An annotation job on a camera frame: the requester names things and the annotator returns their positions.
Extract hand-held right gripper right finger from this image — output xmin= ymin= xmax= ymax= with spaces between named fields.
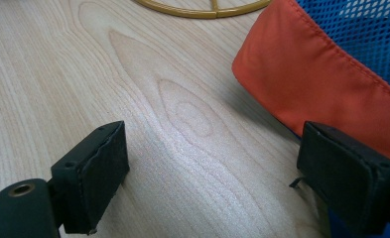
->
xmin=289 ymin=120 xmax=390 ymax=238

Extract orange and blue mesh basket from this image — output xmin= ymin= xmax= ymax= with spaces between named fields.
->
xmin=231 ymin=0 xmax=390 ymax=238

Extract yellow round wire rack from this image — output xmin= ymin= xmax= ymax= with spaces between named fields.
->
xmin=133 ymin=0 xmax=272 ymax=20

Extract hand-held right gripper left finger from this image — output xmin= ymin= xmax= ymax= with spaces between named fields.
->
xmin=50 ymin=120 xmax=131 ymax=236

